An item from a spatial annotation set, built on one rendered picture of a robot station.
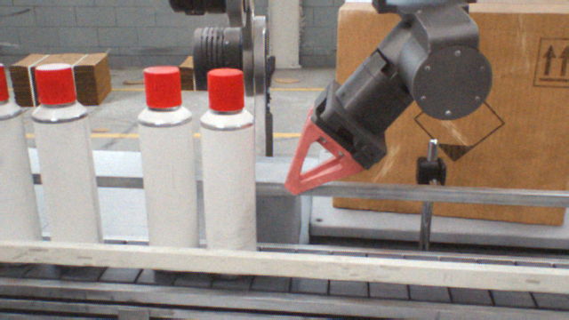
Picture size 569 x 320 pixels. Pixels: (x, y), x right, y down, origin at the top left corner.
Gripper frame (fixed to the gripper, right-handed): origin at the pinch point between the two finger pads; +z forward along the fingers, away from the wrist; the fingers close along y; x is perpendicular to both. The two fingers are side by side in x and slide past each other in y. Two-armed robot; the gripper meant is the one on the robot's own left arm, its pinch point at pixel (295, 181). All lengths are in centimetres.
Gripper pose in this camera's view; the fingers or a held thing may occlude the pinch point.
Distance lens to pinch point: 56.2
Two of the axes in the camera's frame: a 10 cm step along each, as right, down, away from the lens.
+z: -6.3, 7.0, 3.4
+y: -1.1, 3.6, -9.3
